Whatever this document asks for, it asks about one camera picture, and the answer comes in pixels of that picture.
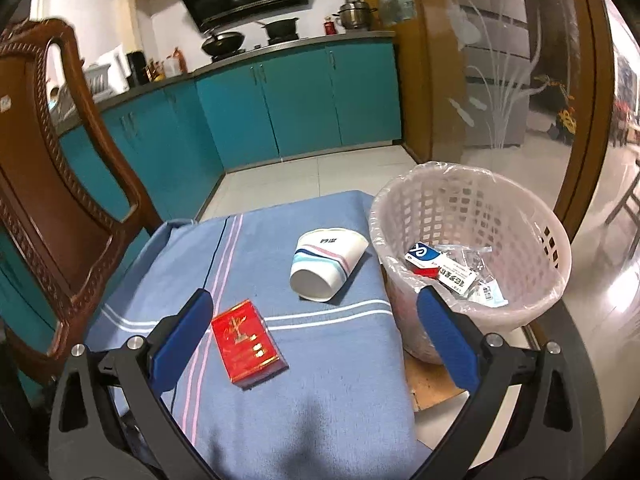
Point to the wooden glass-front cabinet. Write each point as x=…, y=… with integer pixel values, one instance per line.
x=417, y=85

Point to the white striped paper cup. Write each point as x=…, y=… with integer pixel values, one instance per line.
x=325, y=262

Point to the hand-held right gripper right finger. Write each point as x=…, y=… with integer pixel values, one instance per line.
x=445, y=340

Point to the frosted etched glass door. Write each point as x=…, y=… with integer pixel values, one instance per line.
x=500, y=60

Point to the carved wooden chair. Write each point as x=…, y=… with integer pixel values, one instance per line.
x=45, y=220

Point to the black kettle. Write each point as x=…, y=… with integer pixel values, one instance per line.
x=135, y=67

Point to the black wok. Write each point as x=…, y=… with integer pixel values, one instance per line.
x=222, y=42

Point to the white plastic lattice wastebasket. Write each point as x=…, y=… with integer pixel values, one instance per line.
x=525, y=237

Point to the clear plastic oil bottle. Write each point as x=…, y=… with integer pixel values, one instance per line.
x=171, y=67

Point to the yellow flower decoration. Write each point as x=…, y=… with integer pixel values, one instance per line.
x=565, y=117

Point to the blue striped blanket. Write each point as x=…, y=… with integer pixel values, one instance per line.
x=310, y=385

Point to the black cooking pot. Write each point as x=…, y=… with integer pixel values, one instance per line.
x=280, y=30

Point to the red cigarette box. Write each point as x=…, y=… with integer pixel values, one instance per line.
x=245, y=345

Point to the teal kitchen base cabinets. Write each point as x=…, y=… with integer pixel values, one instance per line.
x=300, y=105

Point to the wooden door frame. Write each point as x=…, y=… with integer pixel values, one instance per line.
x=595, y=110

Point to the stainless steel stockpot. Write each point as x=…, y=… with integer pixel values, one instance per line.
x=356, y=12

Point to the white kitchen appliance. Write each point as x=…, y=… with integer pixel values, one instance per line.
x=120, y=62

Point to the white dish rack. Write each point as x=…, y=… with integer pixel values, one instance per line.
x=100, y=80

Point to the long white toothpaste box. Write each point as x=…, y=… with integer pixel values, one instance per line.
x=435, y=259

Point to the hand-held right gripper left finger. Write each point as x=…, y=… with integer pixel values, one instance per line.
x=180, y=330

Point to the small red bottle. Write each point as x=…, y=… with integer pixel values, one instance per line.
x=329, y=26

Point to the clear crinkled plastic wrapper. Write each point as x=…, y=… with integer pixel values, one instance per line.
x=471, y=261

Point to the brown sauce bottle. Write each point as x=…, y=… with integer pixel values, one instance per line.
x=180, y=60

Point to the clear plastic bin liner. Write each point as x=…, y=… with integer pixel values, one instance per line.
x=395, y=272

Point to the grey kitchen countertop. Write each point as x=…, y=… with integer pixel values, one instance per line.
x=280, y=46

